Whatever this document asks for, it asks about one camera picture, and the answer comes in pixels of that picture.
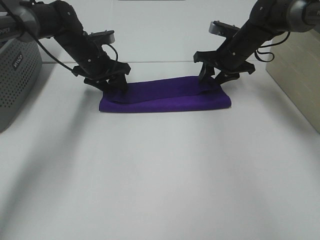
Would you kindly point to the purple towel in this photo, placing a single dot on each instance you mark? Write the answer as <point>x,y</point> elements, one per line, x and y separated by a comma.
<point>179,94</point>

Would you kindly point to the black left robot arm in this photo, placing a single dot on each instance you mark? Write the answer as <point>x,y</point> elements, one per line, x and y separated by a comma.
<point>30,20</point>

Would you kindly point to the beige storage box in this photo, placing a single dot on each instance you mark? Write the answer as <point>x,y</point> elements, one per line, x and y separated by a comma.
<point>296,69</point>

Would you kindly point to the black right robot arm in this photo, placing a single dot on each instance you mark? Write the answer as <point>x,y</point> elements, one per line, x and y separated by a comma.
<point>267,19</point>

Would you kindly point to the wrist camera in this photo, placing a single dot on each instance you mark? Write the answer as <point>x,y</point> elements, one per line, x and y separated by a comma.
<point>103,38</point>
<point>222,29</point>

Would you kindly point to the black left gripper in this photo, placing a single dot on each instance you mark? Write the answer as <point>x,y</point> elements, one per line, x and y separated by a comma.
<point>94,62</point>

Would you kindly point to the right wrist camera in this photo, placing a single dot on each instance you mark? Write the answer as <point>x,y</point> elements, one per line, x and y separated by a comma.
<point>222,29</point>

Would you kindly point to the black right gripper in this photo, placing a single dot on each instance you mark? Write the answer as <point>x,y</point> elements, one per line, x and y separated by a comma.
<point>231,56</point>

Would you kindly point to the grey perforated plastic basket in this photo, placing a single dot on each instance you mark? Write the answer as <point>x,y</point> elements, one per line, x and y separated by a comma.
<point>20,66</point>

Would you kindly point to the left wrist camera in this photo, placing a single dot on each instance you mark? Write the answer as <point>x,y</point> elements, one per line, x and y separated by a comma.
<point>103,38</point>

